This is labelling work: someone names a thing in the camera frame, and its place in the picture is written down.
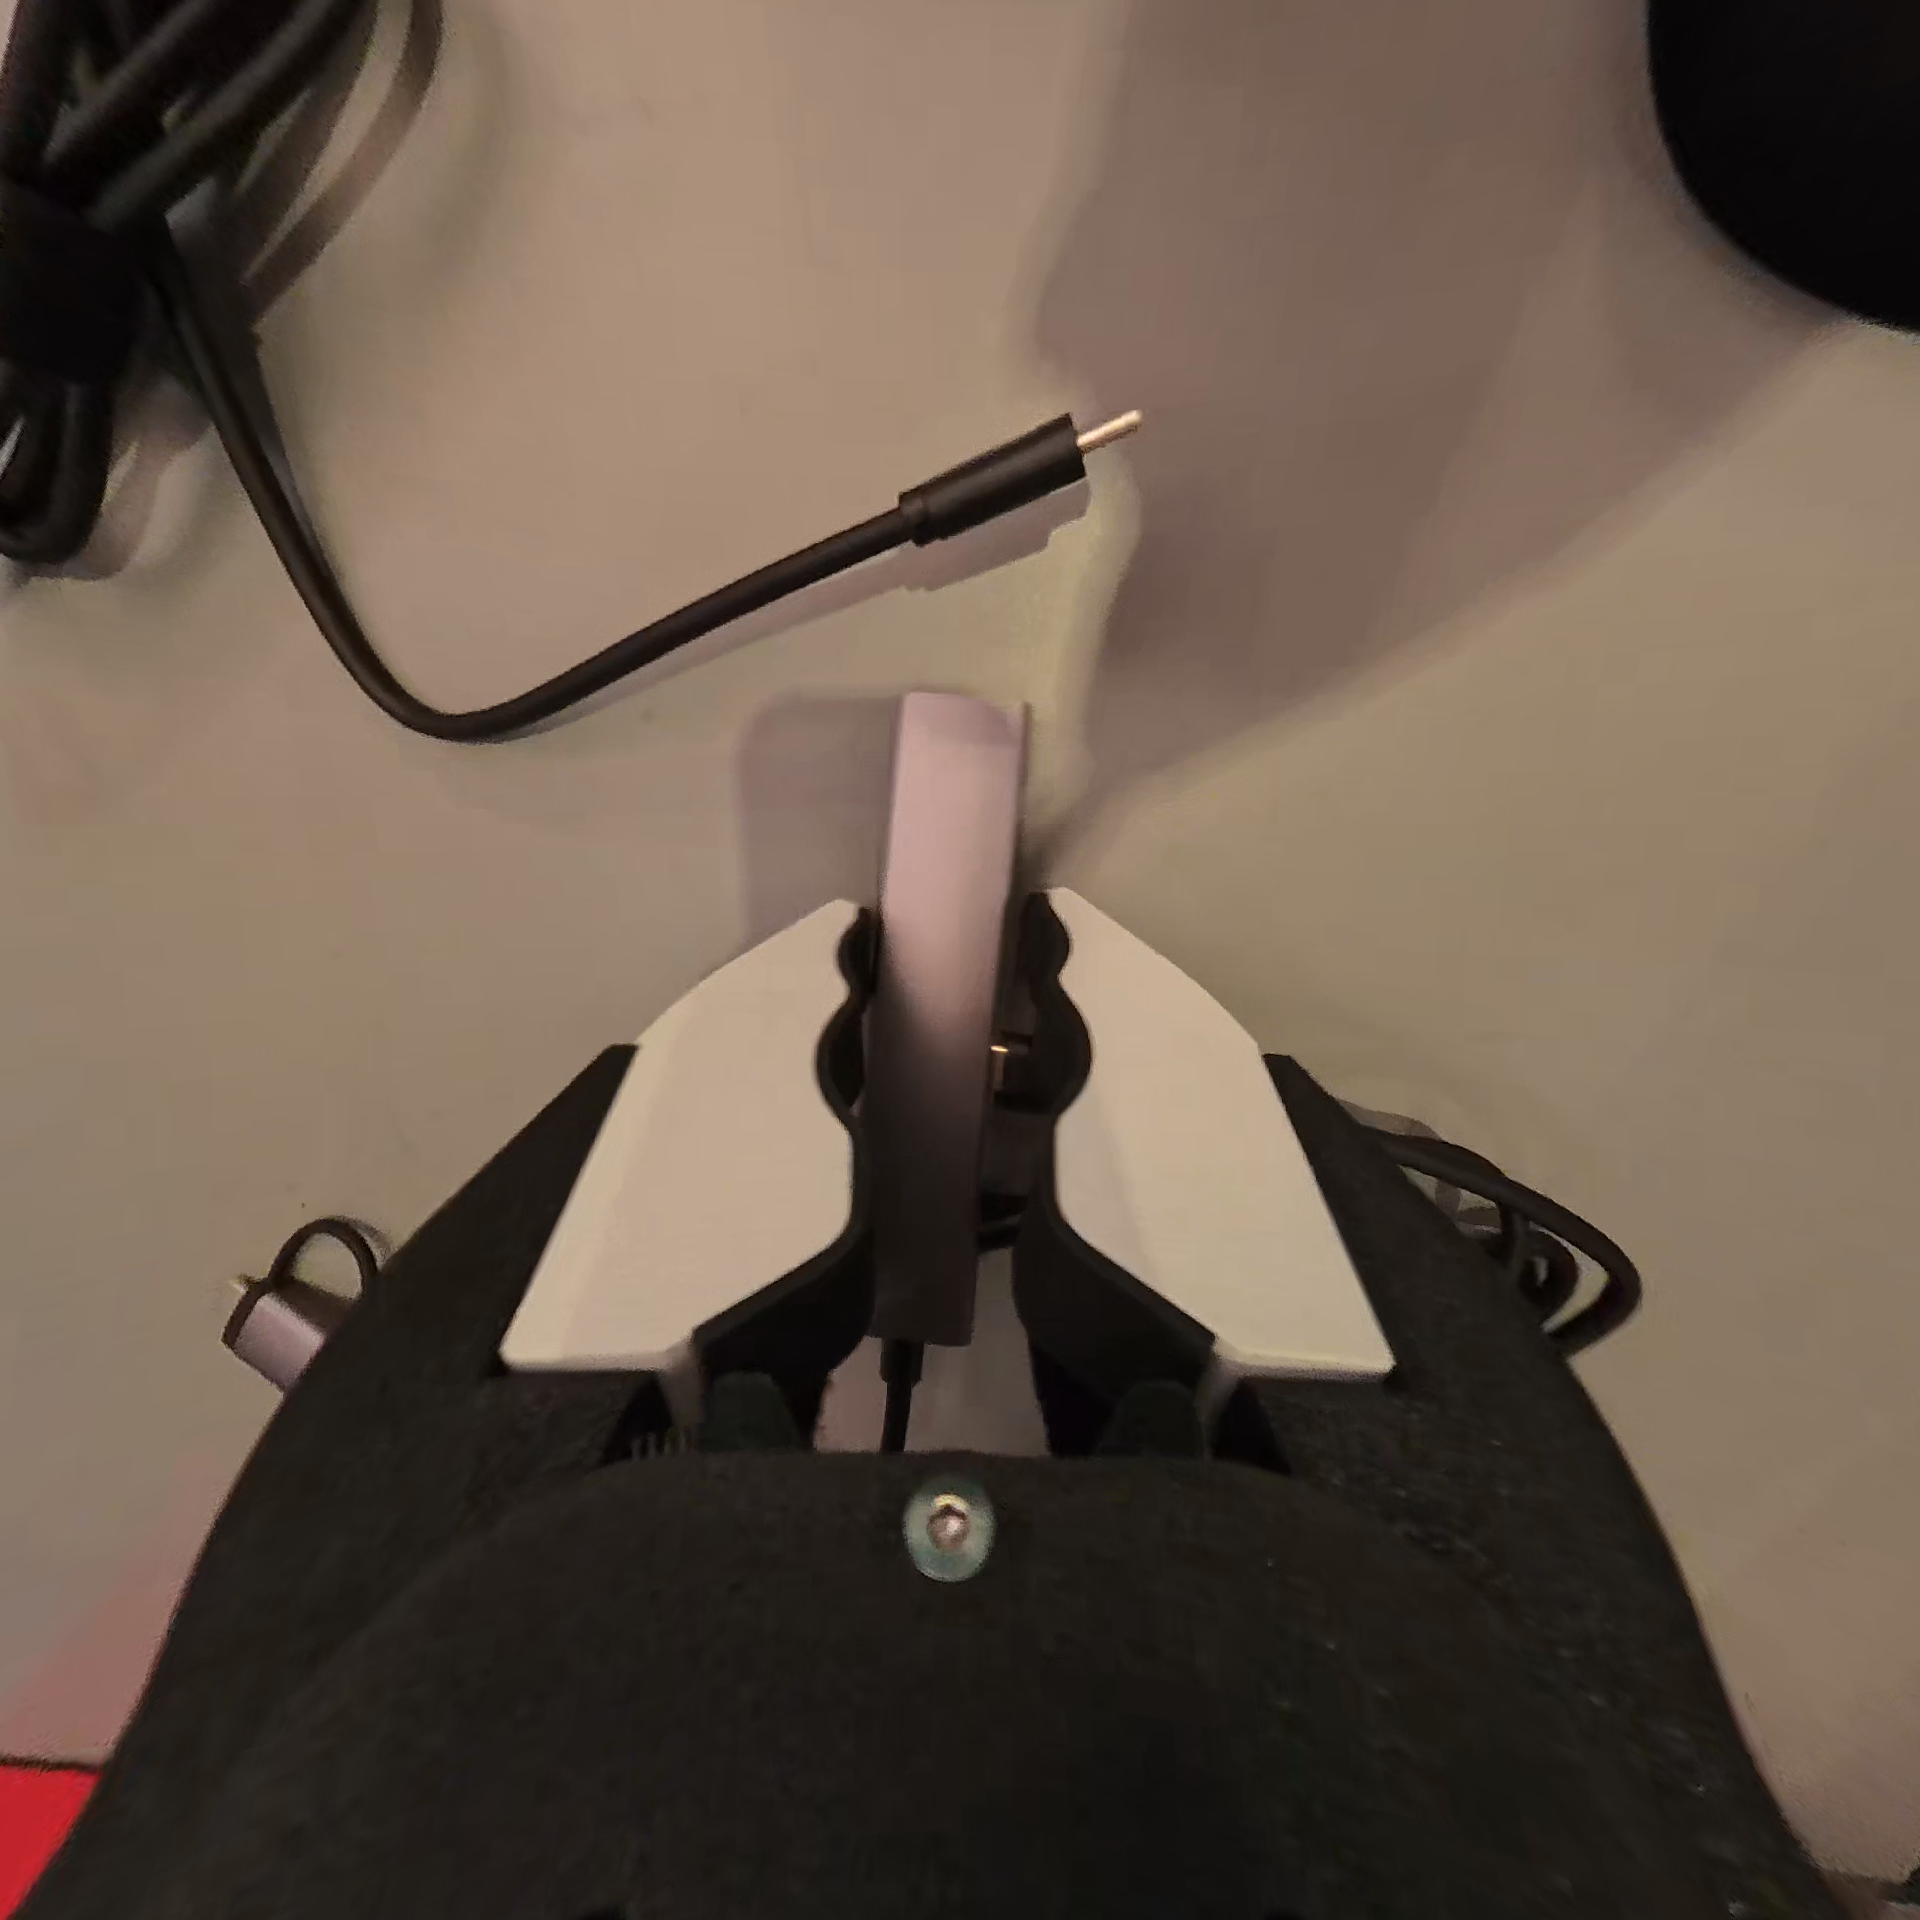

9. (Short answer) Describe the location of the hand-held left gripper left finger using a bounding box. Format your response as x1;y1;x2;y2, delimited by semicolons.
498;896;888;1433

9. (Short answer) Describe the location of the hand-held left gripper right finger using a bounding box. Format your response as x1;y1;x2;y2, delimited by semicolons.
982;885;1400;1433

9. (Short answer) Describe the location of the grey usb hub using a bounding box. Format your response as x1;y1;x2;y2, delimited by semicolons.
856;690;1039;1347

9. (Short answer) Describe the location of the black usb-c cable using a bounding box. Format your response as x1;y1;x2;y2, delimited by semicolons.
0;0;1146;746

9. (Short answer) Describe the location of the grey usb adapter plug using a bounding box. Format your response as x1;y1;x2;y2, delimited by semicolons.
221;1217;395;1394

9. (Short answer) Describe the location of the red sheet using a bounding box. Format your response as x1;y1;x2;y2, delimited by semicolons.
0;1747;143;1920

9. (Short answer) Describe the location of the black mesh pad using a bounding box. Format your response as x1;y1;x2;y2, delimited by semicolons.
1640;0;1920;337

